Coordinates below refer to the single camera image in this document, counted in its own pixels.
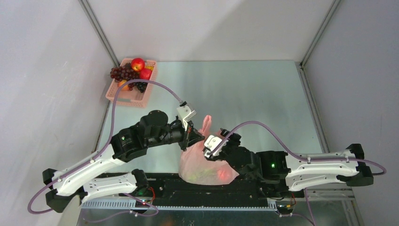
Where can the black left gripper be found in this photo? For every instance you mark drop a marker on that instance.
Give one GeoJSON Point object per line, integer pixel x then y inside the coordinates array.
{"type": "Point", "coordinates": [189, 137]}

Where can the red apple at basket back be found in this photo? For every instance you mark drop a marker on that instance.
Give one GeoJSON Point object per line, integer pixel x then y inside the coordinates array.
{"type": "Point", "coordinates": [137, 64]}

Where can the pink plastic perforated basket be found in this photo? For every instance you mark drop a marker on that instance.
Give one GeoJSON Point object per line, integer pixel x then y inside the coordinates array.
{"type": "Point", "coordinates": [133, 97]}

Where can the pink printed plastic bag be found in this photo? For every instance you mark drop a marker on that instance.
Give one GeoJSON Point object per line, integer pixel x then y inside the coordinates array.
{"type": "Point", "coordinates": [194, 168]}

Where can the orange fake peach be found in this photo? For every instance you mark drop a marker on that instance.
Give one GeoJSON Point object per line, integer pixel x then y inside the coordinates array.
{"type": "Point", "coordinates": [123, 86]}

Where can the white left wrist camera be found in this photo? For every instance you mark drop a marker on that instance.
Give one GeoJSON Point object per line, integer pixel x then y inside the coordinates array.
{"type": "Point", "coordinates": [184, 113]}

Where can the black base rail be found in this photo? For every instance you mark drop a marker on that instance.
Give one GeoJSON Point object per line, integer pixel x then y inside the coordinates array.
{"type": "Point", "coordinates": [168, 189]}

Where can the red fake apple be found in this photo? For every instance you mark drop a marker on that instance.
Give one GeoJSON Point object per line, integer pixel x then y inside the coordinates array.
{"type": "Point", "coordinates": [145, 74]}

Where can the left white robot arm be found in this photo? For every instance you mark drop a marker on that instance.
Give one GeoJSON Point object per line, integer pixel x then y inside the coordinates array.
{"type": "Point", "coordinates": [83, 179]}

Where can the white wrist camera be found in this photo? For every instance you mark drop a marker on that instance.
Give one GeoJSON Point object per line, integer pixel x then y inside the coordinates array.
{"type": "Point", "coordinates": [184, 113]}
{"type": "Point", "coordinates": [210, 150]}

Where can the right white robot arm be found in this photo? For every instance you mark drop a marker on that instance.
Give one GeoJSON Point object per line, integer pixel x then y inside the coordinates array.
{"type": "Point", "coordinates": [287, 173]}

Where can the dark purple fake grapes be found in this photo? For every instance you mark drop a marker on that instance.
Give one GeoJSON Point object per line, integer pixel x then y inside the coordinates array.
{"type": "Point", "coordinates": [122, 74]}

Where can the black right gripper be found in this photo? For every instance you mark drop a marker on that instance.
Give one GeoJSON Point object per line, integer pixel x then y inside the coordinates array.
{"type": "Point", "coordinates": [235, 140]}

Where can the black fake grape bunch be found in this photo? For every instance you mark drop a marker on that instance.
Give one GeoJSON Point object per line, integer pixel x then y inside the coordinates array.
{"type": "Point", "coordinates": [141, 86]}

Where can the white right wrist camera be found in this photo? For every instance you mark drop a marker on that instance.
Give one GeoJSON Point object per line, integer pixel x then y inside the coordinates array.
{"type": "Point", "coordinates": [210, 150]}

